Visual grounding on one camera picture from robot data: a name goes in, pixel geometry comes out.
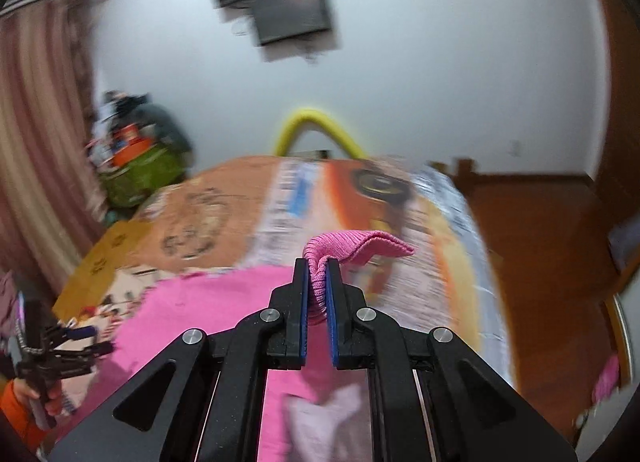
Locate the person's left hand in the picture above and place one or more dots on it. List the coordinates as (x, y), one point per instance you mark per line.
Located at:
(54, 402)

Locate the striped pink curtain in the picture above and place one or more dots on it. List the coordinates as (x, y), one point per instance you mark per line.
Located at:
(40, 141)

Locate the small pink cloth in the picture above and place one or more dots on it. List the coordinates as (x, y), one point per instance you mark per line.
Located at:
(606, 379)

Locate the grey blue cloth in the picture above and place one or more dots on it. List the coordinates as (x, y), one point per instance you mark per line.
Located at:
(625, 239)

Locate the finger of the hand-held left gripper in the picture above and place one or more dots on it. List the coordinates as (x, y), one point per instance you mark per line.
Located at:
(80, 333)
(92, 350)

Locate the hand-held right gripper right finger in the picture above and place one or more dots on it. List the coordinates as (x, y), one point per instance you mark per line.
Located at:
(332, 312)

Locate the orange box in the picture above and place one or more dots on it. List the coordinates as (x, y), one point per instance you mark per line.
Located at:
(130, 139)

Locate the dark grey cloth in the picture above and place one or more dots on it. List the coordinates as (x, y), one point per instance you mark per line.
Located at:
(165, 126)

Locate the printed blanket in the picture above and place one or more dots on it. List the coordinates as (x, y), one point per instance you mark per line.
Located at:
(350, 202)

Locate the mustard paw-print sheet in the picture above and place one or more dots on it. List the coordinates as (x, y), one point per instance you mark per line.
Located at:
(110, 252)

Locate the green bag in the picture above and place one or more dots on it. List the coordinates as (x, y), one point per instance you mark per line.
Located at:
(140, 176)

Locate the pink knit sweater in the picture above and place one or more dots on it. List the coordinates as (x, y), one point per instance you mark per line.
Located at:
(200, 302)

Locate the wooden bedpost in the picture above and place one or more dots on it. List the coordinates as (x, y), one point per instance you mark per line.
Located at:
(460, 171)

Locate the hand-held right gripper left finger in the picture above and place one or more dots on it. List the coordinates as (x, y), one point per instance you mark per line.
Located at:
(301, 312)

